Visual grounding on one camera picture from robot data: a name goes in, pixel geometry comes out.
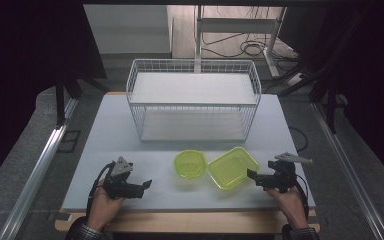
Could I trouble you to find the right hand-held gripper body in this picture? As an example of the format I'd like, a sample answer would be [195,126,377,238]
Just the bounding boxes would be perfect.
[262,151,314,195]

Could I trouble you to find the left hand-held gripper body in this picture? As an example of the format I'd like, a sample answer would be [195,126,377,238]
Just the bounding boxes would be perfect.
[102,155,145,201]

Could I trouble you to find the rectangular yellow-green plastic container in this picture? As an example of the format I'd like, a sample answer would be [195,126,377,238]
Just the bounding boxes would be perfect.
[207,146,260,191]

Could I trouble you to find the round yellow-green plastic container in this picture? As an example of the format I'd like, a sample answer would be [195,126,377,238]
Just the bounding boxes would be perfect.
[173,149,209,180]

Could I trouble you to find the white wire two-tier rack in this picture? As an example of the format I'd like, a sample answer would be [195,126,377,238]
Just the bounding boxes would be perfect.
[125,58,263,143]

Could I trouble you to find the person's right hand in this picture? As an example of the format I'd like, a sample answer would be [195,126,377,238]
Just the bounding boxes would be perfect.
[265,185,310,231]

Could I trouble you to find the person's left hand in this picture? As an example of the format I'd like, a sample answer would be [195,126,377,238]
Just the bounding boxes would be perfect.
[86,179,127,232]

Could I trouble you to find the wooden table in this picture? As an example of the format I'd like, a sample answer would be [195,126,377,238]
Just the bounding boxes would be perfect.
[54,91,321,235]

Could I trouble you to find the black stand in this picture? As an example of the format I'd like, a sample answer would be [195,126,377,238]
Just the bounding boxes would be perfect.
[54,64,83,130]
[309,66,348,135]

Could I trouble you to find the white power strip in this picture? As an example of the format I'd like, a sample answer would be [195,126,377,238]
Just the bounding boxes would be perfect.
[285,72,305,88]

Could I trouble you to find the white cabinet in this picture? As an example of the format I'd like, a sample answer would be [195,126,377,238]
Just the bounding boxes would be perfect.
[82,4,175,60]

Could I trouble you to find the right hand-held gripper cable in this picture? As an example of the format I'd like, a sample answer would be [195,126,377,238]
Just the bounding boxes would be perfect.
[294,173,312,219]

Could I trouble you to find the hand-held gripper cable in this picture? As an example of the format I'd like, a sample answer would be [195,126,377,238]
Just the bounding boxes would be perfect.
[85,161,117,218]
[294,173,312,219]

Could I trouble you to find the left hand-held gripper cable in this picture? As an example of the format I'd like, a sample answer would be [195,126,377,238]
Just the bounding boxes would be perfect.
[85,161,117,218]

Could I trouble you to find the black cable loop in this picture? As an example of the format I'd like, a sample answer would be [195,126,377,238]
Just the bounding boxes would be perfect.
[288,126,310,153]

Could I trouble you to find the metal floor rail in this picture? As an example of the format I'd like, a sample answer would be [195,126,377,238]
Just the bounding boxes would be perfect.
[310,100,384,240]
[0,97,80,240]

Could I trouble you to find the black square floor frame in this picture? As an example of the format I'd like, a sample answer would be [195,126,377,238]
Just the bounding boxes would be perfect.
[57,129,82,154]

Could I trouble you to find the black floor cables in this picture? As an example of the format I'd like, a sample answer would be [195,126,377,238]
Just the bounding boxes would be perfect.
[200,32,302,64]

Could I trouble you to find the white desk frame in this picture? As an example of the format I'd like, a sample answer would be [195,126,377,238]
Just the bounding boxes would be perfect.
[194,4,288,79]

